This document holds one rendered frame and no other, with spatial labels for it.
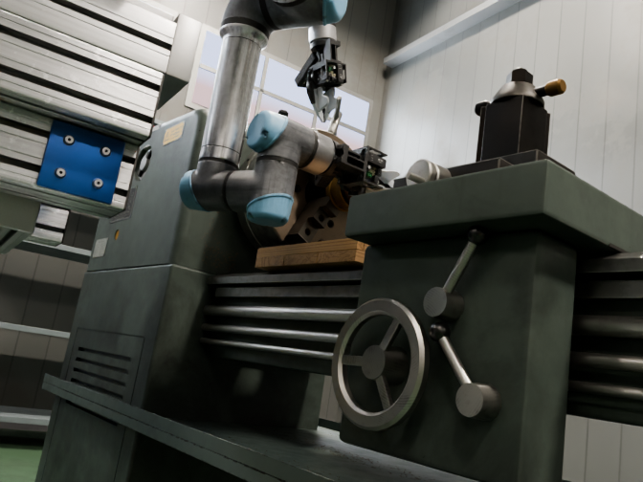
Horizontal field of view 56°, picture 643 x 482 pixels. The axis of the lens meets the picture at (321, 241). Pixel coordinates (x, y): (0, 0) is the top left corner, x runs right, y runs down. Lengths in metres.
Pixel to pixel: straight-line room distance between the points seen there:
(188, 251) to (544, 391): 0.91
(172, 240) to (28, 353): 3.36
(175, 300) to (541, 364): 0.89
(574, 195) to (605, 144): 3.55
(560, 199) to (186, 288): 0.92
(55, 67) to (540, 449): 0.68
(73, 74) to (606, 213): 0.63
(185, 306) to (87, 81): 0.69
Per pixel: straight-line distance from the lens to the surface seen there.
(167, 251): 1.40
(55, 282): 4.70
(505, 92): 0.97
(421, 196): 0.74
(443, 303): 0.69
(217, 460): 0.99
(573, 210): 0.68
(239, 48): 1.20
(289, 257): 1.12
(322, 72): 1.69
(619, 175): 4.09
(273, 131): 1.05
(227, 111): 1.15
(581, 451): 3.92
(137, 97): 0.82
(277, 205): 1.03
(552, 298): 0.69
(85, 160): 0.82
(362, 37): 6.37
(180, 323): 1.38
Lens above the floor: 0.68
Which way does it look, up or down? 12 degrees up
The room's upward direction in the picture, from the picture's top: 9 degrees clockwise
